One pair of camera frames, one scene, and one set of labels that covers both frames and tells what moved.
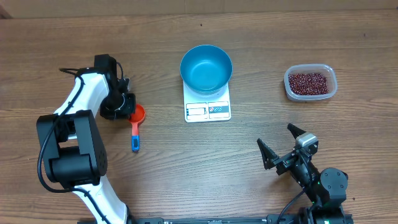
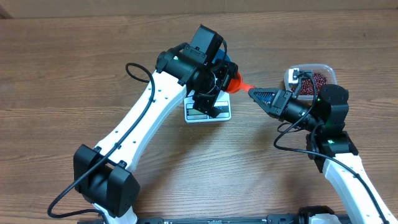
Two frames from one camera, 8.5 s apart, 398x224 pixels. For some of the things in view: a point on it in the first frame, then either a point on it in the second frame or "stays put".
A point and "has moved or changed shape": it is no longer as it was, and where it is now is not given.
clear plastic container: [310, 81] stays put
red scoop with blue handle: [135, 119] has moved or changed shape
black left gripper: [107, 111] -> [224, 69]
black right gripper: [286, 158] -> [280, 102]
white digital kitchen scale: [206, 108] stays put
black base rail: [300, 219] stays put
